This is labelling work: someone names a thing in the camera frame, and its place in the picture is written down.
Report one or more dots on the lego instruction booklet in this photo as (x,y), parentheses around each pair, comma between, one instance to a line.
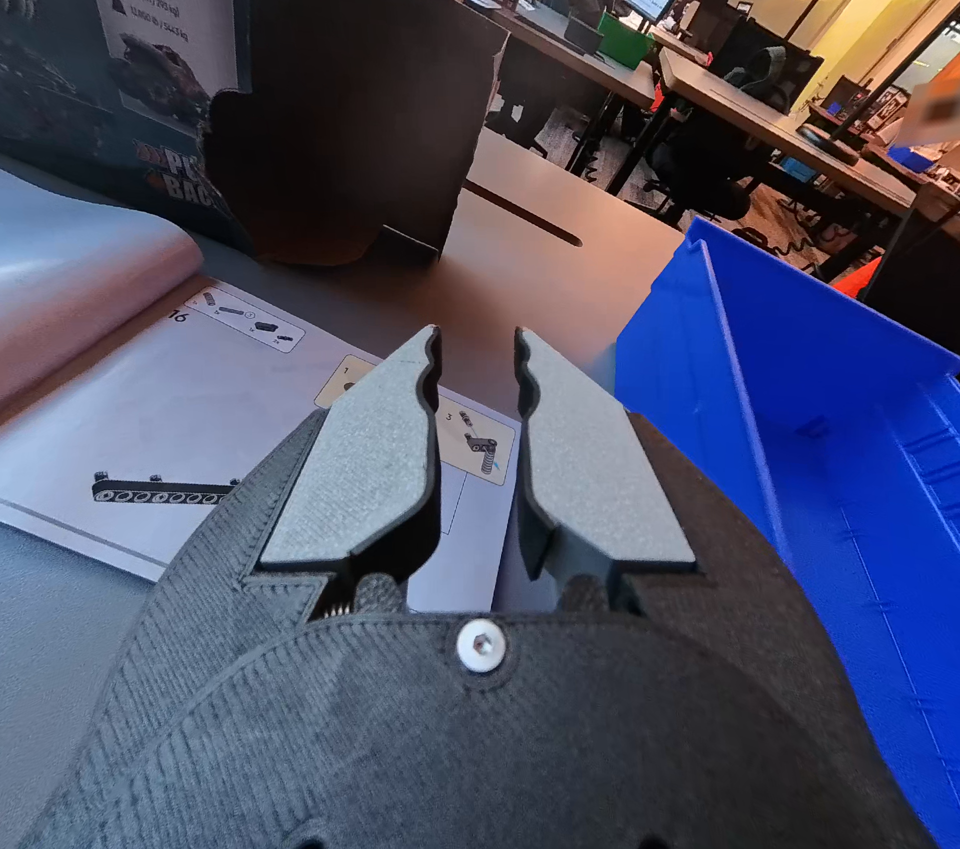
(187,399)

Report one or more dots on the grey office desk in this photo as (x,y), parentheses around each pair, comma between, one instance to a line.
(750,114)
(570,58)

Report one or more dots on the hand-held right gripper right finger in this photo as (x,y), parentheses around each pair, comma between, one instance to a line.
(600,474)

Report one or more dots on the black round lamp base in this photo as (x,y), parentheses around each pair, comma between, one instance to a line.
(829,145)

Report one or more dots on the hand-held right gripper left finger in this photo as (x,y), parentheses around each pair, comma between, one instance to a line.
(352,466)

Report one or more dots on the orange object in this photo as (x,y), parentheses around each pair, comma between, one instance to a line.
(859,283)

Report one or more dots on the small blue plastic bin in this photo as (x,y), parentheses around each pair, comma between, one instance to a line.
(911,157)

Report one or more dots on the black office chair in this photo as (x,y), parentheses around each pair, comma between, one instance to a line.
(712,166)

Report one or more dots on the dark lego set box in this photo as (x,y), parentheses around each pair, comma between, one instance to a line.
(150,1)

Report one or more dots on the green plastic bin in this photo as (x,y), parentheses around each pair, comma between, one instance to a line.
(622,43)

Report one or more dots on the large blue plastic bin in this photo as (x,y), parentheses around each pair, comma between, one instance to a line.
(825,451)

